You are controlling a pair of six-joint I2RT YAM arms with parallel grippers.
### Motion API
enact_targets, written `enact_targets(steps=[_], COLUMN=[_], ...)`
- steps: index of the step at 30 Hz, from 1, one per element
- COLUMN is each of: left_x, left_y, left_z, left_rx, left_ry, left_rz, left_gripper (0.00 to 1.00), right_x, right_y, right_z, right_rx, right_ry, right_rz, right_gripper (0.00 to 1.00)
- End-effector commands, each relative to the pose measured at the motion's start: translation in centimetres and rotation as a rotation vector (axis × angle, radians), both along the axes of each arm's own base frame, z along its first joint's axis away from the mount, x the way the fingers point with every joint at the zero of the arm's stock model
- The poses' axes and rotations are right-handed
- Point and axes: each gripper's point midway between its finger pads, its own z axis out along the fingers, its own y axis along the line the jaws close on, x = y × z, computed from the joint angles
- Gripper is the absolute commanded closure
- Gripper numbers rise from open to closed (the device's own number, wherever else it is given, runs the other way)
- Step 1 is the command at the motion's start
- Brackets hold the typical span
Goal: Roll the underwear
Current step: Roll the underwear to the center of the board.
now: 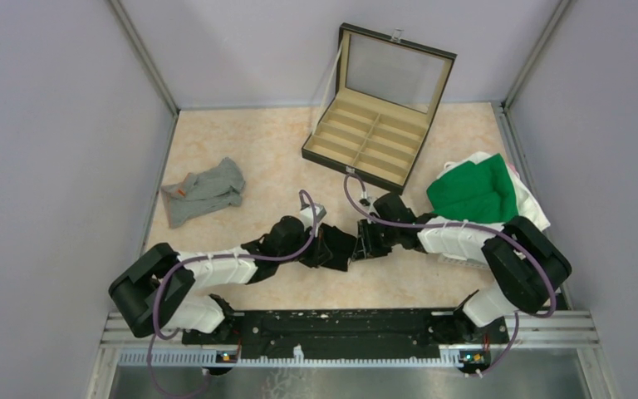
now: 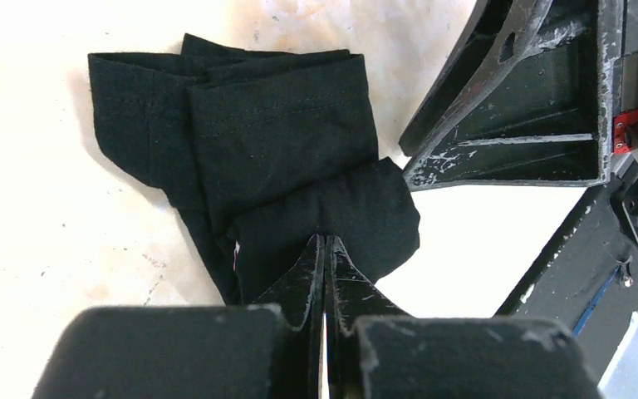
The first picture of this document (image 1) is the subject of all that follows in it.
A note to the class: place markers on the grey striped underwear orange trim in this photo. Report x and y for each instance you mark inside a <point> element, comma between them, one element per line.
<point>203,193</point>

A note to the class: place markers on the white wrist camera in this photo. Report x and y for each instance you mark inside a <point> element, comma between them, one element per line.
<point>312,215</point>
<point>367,204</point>

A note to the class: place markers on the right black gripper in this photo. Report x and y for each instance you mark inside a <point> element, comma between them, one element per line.
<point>366,248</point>

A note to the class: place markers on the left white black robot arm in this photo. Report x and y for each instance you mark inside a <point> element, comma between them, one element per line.
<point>157,294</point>

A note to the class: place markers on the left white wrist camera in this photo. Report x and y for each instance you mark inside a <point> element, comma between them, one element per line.
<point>312,215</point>

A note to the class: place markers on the green cloth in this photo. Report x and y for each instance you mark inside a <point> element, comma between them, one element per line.
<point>480,192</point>

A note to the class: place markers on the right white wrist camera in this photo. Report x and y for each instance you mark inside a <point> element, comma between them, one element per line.
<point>367,204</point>

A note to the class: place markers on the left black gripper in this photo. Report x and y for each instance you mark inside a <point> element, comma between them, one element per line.
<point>313,257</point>

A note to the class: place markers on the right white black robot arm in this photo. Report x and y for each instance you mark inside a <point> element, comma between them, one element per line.
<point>527,267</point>

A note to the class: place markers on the white basket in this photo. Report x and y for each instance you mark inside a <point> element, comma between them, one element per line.
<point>477,261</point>

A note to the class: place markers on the black underwear with beige waistband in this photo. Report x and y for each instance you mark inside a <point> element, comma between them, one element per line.
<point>335,248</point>

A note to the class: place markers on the black leather compartment box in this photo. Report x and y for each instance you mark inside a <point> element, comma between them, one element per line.
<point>379,106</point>

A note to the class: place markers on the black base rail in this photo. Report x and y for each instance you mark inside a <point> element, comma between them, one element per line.
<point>364,334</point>

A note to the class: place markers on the white cloth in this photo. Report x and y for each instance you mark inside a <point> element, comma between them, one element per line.
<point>527,204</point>

